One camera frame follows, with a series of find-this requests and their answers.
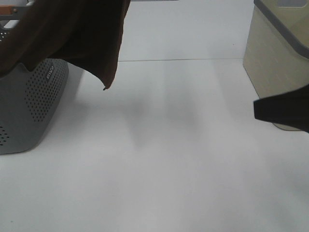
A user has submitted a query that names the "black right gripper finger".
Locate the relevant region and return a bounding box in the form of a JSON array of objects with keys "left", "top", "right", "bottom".
[{"left": 253, "top": 85, "right": 309, "bottom": 132}]

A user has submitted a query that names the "grey perforated laundry basket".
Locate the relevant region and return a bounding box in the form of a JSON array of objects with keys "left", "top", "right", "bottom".
[{"left": 0, "top": 4, "right": 70, "bottom": 155}]

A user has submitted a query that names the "beige plastic storage bin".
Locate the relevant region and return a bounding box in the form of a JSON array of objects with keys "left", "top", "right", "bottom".
[{"left": 243, "top": 0, "right": 309, "bottom": 131}]

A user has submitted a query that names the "brown towel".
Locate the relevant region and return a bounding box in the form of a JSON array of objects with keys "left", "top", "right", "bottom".
[{"left": 0, "top": 0, "right": 130, "bottom": 89}]

